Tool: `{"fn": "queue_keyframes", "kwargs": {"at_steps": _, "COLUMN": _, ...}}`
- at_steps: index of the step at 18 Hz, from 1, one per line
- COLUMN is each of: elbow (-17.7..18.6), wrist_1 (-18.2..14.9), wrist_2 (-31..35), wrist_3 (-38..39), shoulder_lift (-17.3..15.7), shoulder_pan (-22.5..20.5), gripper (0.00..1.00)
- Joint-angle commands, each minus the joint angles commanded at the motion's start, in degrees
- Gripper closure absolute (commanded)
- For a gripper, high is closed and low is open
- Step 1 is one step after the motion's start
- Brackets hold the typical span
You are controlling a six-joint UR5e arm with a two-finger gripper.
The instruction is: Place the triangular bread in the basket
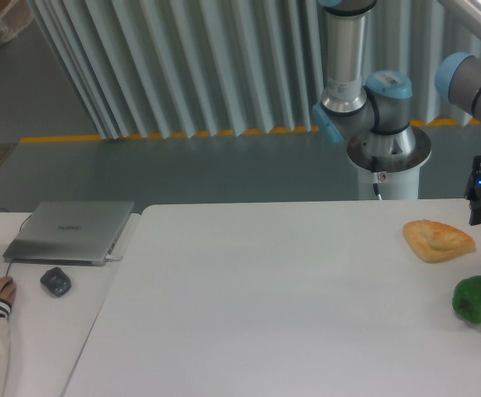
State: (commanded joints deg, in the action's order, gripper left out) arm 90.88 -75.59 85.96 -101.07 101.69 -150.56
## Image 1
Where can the triangular golden bread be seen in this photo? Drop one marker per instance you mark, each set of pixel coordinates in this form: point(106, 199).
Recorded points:
point(435, 242)

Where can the green bell pepper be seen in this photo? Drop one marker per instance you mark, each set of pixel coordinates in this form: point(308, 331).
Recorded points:
point(466, 301)

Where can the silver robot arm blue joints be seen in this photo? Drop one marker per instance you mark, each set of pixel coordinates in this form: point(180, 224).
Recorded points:
point(373, 113)

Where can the silver closed laptop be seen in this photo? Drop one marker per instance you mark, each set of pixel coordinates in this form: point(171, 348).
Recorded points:
point(70, 233)

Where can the grey folding partition screen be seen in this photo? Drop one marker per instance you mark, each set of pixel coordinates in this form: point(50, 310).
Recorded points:
point(169, 67)

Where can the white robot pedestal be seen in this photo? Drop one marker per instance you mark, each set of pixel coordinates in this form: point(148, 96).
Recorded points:
point(403, 185)

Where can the dark grey small device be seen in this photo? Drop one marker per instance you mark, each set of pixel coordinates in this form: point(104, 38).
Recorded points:
point(56, 282)

